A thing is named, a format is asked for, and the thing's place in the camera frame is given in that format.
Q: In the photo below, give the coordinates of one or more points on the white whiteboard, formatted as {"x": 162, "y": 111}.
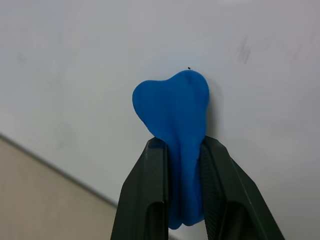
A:
{"x": 100, "y": 62}

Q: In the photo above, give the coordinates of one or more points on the blue soft cloth piece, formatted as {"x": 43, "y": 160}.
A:
{"x": 175, "y": 120}

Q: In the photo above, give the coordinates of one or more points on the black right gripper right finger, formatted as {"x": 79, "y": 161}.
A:
{"x": 232, "y": 195}

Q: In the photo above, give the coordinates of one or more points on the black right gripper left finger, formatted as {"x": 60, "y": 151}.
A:
{"x": 140, "y": 190}

